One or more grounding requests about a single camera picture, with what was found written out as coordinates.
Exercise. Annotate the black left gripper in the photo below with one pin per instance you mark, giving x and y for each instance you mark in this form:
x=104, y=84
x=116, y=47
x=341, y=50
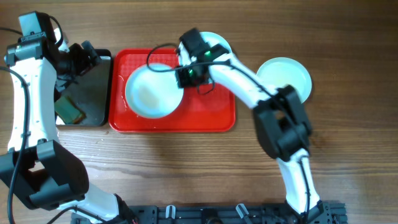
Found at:
x=84, y=63

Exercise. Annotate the black water tray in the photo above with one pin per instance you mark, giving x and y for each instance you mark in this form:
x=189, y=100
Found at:
x=90, y=93

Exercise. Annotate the small white plate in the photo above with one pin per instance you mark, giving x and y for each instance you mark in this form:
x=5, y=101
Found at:
x=152, y=91

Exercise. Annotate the red plastic tray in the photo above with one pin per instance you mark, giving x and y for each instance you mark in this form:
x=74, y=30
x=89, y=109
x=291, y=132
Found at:
x=210, y=113

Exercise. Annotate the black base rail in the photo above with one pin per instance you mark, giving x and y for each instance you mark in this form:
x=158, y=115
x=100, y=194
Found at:
x=323, y=213

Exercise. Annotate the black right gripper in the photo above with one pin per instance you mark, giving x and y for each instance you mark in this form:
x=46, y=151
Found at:
x=184, y=81

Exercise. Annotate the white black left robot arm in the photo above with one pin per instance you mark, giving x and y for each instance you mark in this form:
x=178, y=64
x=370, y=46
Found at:
x=37, y=169

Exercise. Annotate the white plate with sauce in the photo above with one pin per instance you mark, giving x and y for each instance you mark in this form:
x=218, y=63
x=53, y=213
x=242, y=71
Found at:
x=213, y=39

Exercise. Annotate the large white plate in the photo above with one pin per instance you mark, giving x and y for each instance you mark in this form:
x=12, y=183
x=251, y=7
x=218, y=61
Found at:
x=282, y=71

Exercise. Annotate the green yellow sponge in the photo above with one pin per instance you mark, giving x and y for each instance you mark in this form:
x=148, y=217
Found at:
x=67, y=112

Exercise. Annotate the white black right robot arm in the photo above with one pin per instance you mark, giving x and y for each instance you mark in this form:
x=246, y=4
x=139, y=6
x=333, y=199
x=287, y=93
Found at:
x=282, y=125

